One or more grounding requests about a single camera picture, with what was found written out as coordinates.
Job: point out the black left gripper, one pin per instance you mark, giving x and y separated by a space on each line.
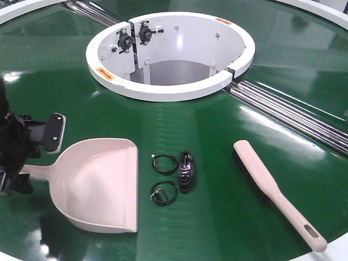
20 140

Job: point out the pink dustpan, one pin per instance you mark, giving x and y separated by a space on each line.
94 184

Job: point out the pink hand broom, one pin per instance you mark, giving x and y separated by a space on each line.
261 181

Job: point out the white outer conveyor rim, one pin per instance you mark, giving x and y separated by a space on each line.
325 11

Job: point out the yellow warning sticker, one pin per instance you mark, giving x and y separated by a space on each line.
105 74

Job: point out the left black bearing block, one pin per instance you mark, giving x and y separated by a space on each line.
125 42

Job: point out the black bearing block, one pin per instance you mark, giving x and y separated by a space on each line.
145 32
125 42

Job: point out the chrome roller strip far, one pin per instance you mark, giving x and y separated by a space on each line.
91 12

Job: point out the chrome roller strip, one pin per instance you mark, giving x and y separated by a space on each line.
290 114
91 12

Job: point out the right black bearing block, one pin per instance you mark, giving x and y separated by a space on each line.
145 32

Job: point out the orange warning sticker far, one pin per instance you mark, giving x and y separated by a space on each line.
223 21

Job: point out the chrome roller strip right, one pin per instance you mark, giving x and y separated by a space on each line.
290 114

